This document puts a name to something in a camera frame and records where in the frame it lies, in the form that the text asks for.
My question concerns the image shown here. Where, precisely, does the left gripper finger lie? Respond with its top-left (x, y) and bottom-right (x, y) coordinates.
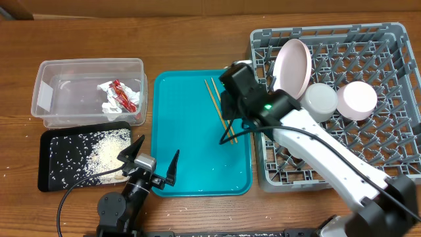
top-left (117, 135), bottom-right (145, 163)
top-left (166, 149), bottom-right (180, 186)

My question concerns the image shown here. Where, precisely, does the white napkin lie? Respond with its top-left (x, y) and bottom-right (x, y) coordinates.
top-left (97, 81), bottom-right (140, 121)

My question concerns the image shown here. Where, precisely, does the wooden chopstick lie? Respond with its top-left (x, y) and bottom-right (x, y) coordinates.
top-left (211, 78), bottom-right (238, 144)
top-left (204, 79), bottom-right (227, 132)

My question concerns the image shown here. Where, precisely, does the large white plate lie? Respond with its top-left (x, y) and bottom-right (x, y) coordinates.
top-left (272, 39), bottom-right (312, 99)

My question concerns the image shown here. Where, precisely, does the grey bowl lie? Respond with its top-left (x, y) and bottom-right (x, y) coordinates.
top-left (299, 83), bottom-right (338, 122)

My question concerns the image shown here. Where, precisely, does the pink bowl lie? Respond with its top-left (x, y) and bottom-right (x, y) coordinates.
top-left (337, 81), bottom-right (378, 120)

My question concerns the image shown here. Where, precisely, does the red snack wrapper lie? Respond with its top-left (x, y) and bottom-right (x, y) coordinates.
top-left (109, 80), bottom-right (137, 113)

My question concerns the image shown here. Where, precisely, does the white cup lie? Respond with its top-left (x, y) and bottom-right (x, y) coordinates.
top-left (287, 147), bottom-right (307, 159)

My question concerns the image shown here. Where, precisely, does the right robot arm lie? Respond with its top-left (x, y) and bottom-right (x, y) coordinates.
top-left (219, 62), bottom-right (420, 237)

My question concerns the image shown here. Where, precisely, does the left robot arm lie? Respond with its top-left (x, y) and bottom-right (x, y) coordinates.
top-left (96, 136), bottom-right (180, 236)

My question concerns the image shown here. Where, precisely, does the pile of rice grains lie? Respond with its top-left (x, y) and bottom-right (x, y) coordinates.
top-left (49, 128), bottom-right (132, 189)

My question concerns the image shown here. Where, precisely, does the teal serving tray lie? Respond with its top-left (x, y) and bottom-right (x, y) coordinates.
top-left (151, 69), bottom-right (253, 198)

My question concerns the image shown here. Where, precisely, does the black tray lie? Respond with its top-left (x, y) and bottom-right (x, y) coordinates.
top-left (37, 122), bottom-right (132, 192)

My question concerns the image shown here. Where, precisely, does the clear plastic bin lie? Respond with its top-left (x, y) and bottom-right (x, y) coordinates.
top-left (31, 58), bottom-right (147, 128)

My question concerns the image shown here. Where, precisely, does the grey dish rack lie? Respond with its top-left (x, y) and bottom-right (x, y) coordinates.
top-left (249, 22), bottom-right (420, 183)

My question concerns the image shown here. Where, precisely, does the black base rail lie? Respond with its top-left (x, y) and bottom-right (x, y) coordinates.
top-left (84, 228), bottom-right (320, 237)

